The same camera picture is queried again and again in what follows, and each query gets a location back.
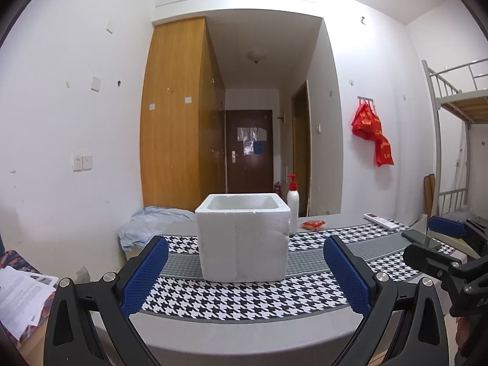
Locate white foam box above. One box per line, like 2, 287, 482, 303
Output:
195, 194, 292, 283

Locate houndstooth table mat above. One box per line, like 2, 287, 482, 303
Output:
130, 223, 458, 319

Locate dark brown door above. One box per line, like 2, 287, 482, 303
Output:
225, 110, 274, 195

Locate red plastic bag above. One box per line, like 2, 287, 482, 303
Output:
375, 135, 394, 167
351, 102, 382, 140

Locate wooden wardrobe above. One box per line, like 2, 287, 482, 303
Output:
140, 17, 226, 212

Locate wooden boards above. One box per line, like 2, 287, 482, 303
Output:
424, 174, 437, 218

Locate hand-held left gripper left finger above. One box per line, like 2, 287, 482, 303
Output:
44, 235, 170, 366

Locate black smartphone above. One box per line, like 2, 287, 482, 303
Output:
401, 229, 443, 250

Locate white remote control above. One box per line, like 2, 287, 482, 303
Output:
363, 213, 399, 230

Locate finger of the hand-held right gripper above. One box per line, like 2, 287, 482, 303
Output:
428, 216, 488, 258
404, 242, 464, 279

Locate white paper notice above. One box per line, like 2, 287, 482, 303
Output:
237, 127, 267, 142

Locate white pump bottle red cap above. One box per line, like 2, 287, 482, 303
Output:
286, 174, 300, 235

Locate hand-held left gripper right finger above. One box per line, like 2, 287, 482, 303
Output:
323, 234, 448, 366

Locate white wall socket panel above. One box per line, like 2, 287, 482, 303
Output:
73, 152, 94, 171

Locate light blue cloth pile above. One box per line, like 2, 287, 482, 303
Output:
118, 205, 197, 252

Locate metal bunk bed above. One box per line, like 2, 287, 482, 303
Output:
421, 59, 488, 233

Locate pile of printed papers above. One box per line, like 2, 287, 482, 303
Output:
0, 265, 58, 340

